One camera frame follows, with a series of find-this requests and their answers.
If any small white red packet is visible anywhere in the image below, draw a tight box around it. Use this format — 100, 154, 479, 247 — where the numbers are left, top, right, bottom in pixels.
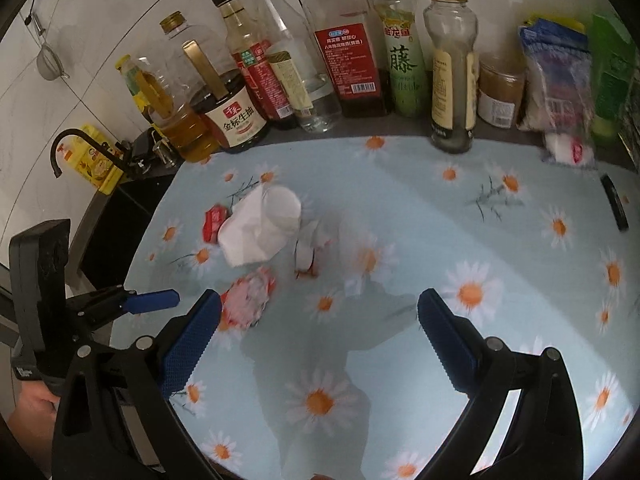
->
543, 129, 596, 166

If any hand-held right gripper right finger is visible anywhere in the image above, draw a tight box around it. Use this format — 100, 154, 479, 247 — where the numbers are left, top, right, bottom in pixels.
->
417, 288, 587, 480

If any black sink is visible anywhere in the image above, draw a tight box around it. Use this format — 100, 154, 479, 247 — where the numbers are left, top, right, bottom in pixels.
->
80, 174, 177, 288

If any white paper napkin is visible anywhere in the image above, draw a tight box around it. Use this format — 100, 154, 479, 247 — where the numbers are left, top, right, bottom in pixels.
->
217, 185, 281, 267

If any small glass jar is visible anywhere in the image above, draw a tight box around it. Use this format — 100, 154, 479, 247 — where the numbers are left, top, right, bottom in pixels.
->
477, 52, 526, 129

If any black faucet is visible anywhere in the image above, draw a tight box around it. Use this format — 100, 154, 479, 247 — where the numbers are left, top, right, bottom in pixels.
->
49, 128, 127, 182

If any blue daisy tablecloth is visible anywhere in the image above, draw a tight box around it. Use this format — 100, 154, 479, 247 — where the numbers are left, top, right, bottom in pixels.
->
107, 134, 640, 480

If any green label oil bottle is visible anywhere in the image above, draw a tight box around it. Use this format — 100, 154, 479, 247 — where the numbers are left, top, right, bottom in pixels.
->
369, 0, 434, 119

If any orange cap clear bottle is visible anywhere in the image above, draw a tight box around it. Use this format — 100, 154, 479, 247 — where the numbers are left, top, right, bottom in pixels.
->
422, 0, 484, 155

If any green pouch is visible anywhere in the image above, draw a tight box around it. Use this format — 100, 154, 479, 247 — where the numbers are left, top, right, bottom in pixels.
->
589, 12, 639, 139

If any red wrapper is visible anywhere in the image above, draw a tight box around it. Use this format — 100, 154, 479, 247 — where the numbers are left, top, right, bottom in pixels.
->
203, 203, 232, 244

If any yellow dish soap bottle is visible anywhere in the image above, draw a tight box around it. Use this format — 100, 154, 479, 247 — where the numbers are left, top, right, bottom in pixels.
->
57, 123, 126, 195

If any metal mesh strainer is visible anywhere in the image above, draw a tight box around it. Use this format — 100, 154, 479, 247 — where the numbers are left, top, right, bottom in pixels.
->
23, 12, 71, 82

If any clear bottle with yellow cap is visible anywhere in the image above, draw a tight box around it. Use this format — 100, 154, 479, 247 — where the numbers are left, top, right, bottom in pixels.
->
239, 0, 344, 134

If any clear cooking oil jug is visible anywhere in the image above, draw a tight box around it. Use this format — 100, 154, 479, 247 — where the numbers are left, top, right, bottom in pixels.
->
127, 54, 221, 164

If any blue and white plastic packet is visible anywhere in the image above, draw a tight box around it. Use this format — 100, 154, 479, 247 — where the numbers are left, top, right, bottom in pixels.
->
517, 17, 594, 134

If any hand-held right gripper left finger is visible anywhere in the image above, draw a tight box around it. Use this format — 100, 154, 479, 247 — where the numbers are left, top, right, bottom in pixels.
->
51, 289, 223, 480

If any green bottle with yellow cap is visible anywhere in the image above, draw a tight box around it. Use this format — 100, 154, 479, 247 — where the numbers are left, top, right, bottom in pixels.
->
114, 54, 168, 126

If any black marker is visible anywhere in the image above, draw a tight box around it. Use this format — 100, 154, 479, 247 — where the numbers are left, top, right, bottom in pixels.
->
599, 173, 630, 234

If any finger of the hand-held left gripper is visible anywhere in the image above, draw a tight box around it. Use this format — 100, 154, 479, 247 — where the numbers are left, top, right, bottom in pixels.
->
65, 284, 181, 322
75, 311, 125, 345

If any black cap red label bottle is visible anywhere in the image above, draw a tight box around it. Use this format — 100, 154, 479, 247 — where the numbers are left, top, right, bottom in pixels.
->
208, 0, 301, 131

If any metal soap dispenser pump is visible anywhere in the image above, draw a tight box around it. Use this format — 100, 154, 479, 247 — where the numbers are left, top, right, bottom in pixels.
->
152, 134, 176, 167

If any clear plastic cup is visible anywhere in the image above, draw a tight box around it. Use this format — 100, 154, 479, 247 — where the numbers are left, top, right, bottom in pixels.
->
260, 184, 303, 247

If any clear bottle large red label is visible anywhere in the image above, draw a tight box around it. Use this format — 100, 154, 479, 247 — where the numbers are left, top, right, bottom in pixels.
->
302, 0, 394, 119

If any person's left hand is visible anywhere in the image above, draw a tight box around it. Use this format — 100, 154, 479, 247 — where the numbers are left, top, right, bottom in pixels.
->
7, 382, 60, 434

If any pink and white wrapper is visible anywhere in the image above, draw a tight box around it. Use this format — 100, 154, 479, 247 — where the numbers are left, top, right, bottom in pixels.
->
221, 266, 277, 330

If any soy sauce jug gold cap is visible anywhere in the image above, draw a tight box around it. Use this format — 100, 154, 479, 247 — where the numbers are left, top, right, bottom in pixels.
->
158, 11, 272, 155

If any dark cloth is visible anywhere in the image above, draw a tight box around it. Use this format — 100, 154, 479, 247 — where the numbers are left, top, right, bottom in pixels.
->
119, 127, 166, 176

